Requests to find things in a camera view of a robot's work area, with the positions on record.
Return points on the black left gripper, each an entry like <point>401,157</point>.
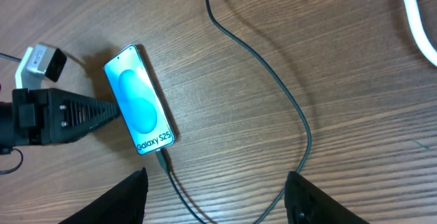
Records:
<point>38,117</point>

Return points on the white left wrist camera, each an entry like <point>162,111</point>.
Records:
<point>41,62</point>

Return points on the blue Galaxy smartphone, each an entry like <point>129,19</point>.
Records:
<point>138,101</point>

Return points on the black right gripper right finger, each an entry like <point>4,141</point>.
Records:
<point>307,204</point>

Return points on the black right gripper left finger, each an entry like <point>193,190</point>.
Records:
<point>124,203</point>

